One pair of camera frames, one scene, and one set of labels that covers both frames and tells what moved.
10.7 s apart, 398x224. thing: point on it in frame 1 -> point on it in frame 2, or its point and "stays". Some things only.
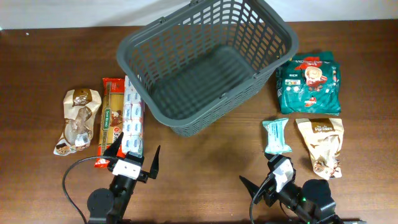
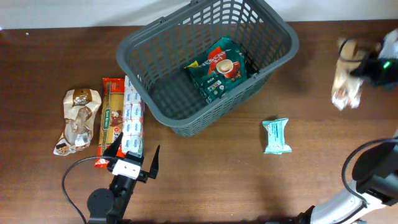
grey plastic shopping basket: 191,66 stays
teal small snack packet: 275,129 stays
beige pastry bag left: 80,106 stays
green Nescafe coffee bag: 310,83 -> 221,69
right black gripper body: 269,191 -> 379,71
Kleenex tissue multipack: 134,119 stays
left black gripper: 113,149 stays
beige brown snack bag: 324,137 -> 347,88
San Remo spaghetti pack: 112,117 stays
